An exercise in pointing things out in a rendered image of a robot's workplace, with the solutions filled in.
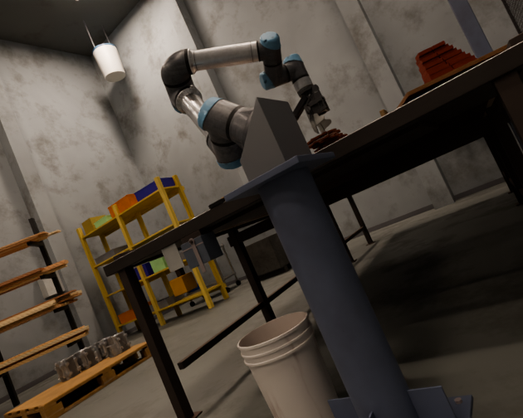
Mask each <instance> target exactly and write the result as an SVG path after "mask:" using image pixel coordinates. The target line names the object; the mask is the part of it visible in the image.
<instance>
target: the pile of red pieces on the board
mask: <svg viewBox="0 0 523 418"><path fill-rule="evenodd" d="M445 44H446V43H445V41H441V42H439V43H438V44H436V45H434V46H431V47H429V48H428V49H426V50H424V51H421V52H419V53H418V54H417V56H416V57H415V60H416V64H417V66H418V68H419V72H420V73H421V75H422V78H423V82H424V84H426V83H428V82H429V81H431V80H434V79H436V78H438V77H440V76H442V75H445V74H447V73H448V72H450V71H452V70H455V69H456V68H458V67H461V66H464V65H465V64H467V63H469V62H471V61H474V60H475V59H477V58H476V57H475V56H474V55H473V56H471V54H470V52H469V53H467V54H466V52H465V51H464V52H462V50H461V49H459V50H458V49H457V48H456V47H455V48H454V47H453V45H450V46H449V45H448V44H446V45H445Z"/></svg>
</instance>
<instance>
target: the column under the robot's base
mask: <svg viewBox="0 0 523 418"><path fill-rule="evenodd" d="M333 158H335V154H334V152H329V153H314V154H306V155H298V156H295V157H293V158H291V159H289V160H287V161H285V162H284V163H282V164H280V165H278V166H277V167H275V168H273V169H272V170H270V171H268V172H266V173H264V174H262V175H261V176H259V177H257V178H255V179H253V180H251V181H250V182H248V183H246V184H244V185H243V186H241V187H239V188H237V189H236V190H234V191H232V192H230V193H228V194H227V195H225V196H224V199H225V201H226V202H230V201H233V200H237V199H240V198H244V197H249V196H253V195H257V194H260V196H261V199H262V201H263V203H264V206H265V208H266V211H267V213H268V215H269V217H270V219H271V222H272V224H273V226H274V228H275V230H276V233H277V235H278V237H279V239H280V242H281V244H282V246H283V249H284V251H285V252H286V256H287V258H288V260H289V261H290V264H291V267H292V269H293V271H294V273H295V275H296V278H297V280H298V282H299V284H300V287H301V289H302V291H303V294H304V296H305V298H306V301H307V303H308V304H309V306H310V310H311V312H312V313H313V316H314V318H315V321H316V323H317V325H318V327H319V329H320V332H321V334H322V336H323V339H324V340H325V343H326V346H327V348H328V349H329V351H330V355H331V356H332V358H333V361H334V363H335V366H336V368H337V370H338V372H339V374H340V377H341V379H342V382H343V383H344V385H345V389H346V391H347V392H348V394H349V397H344V398H337V399H330V400H328V403H329V405H330V409H331V410H332V412H333V415H334V417H335V418H472V404H473V397H472V395H466V396H451V397H447V396H446V394H445V392H444V390H443V389H442V386H430V387H424V388H417V389H410V390H409V387H408V384H407V382H406V381H405V378H404V376H403V374H402V372H401V369H400V367H399V365H398V363H397V360H396V358H395V356H394V354H393V352H392V349H391V347H390V346H389V343H388V340H387V338H386V337H385V335H384V331H383V329H382V328H381V326H380V324H379V321H378V319H377V317H376V315H375V312H374V310H373V308H372V306H371V304H370V302H369V299H368V297H367V295H366V293H365V291H364V288H363V286H362V284H361V282H360V280H359V277H358V275H357V273H356V271H355V269H354V266H353V264H352V262H351V260H350V258H349V255H348V253H347V251H346V249H345V246H344V244H343V242H342V240H341V239H340V235H339V233H338V231H337V230H336V227H335V224H334V222H333V221H332V218H331V216H330V214H329V212H328V210H327V207H326V205H325V203H324V201H323V198H322V196H321V195H320V192H319V189H318V187H317V186H316V184H315V180H314V178H313V177H312V175H311V173H310V170H312V169H314V168H316V167H318V166H320V165H321V164H323V163H326V162H328V161H330V160H331V159H333Z"/></svg>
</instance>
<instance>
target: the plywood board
mask: <svg viewBox="0 0 523 418"><path fill-rule="evenodd" d="M506 47H507V45H505V46H502V47H500V48H498V49H496V50H494V51H492V52H490V53H488V54H486V55H484V56H481V57H479V58H477V59H475V60H474V61H471V62H469V63H467V64H465V65H464V66H461V67H458V68H456V69H455V70H452V71H450V72H448V73H447V74H445V75H442V76H440V77H438V78H436V79H434V80H431V81H429V82H428V83H426V84H424V85H421V86H419V87H418V88H415V89H413V90H410V91H409V92H407V93H406V95H405V96H404V97H403V99H402V101H401V102H400V104H399V105H398V107H397V108H399V107H401V106H403V105H405V104H407V103H408V102H409V101H410V100H411V99H412V98H414V97H416V96H418V95H420V94H422V93H424V92H426V91H428V90H431V89H433V88H435V87H437V86H439V85H441V84H443V83H445V82H447V81H449V80H451V79H453V78H455V77H457V76H459V75H460V74H462V73H464V72H466V71H468V70H470V69H471V68H473V67H475V66H478V65H480V64H481V63H482V62H484V61H487V60H489V59H491V58H492V57H493V56H496V55H498V54H500V53H502V52H503V51H505V50H506Z"/></svg>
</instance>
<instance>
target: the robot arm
mask: <svg viewBox="0 0 523 418"><path fill-rule="evenodd" d="M259 61H263V65H264V71H263V72H262V73H260V75H259V79H260V82H261V86H262V87H263V89H264V90H270V89H273V88H274V89H275V88H276V87H278V86H280V85H284V84H286V83H289V82H292V84H293V85H294V88H295V90H296V93H297V94H298V95H299V97H300V98H301V99H300V101H299V102H298V104H297V106H296V107H295V109H294V111H293V114H294V115H295V117H296V121H297V120H298V119H299V118H300V116H301V114H302V112H303V111H304V110H305V111H306V114H307V117H308V119H309V121H310V124H311V126H312V128H313V130H314V132H316V133H317V134H318V133H319V131H318V129H317V126H318V128H319V130H320V131H321V133H324V132H325V129H326V128H327V127H328V126H329V125H330V124H331V120H330V119H325V116H321V115H323V114H326V112H328V111H330V108H329V106H328V105H327V103H326V101H325V97H324V96H323V95H322V94H321V92H320V90H319V86H318V85H317V84H315V85H313V83H312V81H311V79H310V76H309V74H308V72H307V70H306V68H305V65H304V62H303V61H302V59H301V58H300V56H299V55H298V54H291V55H289V56H288V57H286V58H285V59H284V61H283V65H282V59H281V42H280V37H279V35H278V34H277V33H275V32H266V33H263V34H262V35H261V36H260V41H250V42H245V43H239V44H234V45H228V46H218V47H213V48H207V49H202V50H196V51H192V50H191V49H190V48H188V49H182V50H180V51H176V52H174V53H173V54H172V55H170V56H169V57H168V58H167V59H166V60H165V61H164V63H163V65H162V68H161V78H162V81H163V83H164V86H165V89H166V91H167V93H168V96H169V99H170V103H171V105H172V106H173V108H174V110H175V111H177V112H178V113H180V114H182V113H183V114H186V115H187V116H188V117H189V118H190V119H191V120H192V121H193V122H194V124H195V125H196V126H197V127H198V129H199V130H200V131H201V132H202V134H203V135H204V136H205V137H206V144H207V146H208V147H209V148H210V150H211V151H212V152H213V154H214V155H215V157H216V159H217V163H218V165H219V166H220V167H221V168H223V169H235V168H239V167H241V166H242V165H241V163H240V160H241V157H242V151H243V148H244V144H245V141H246V137H247V131H248V128H249V124H250V121H251V118H252V112H253V109H254V108H247V107H244V106H241V105H239V104H235V103H233V102H230V101H227V100H225V99H223V98H218V97H211V98H209V99H207V100H206V101H205V102H204V101H203V97H202V94H201V92H200V91H199V90H198V89H197V88H196V87H195V85H194V83H193V79H192V76H191V75H194V74H195V73H196V71H198V70H209V69H214V68H220V67H226V66H236V65H242V64H248V63H253V62H259Z"/></svg>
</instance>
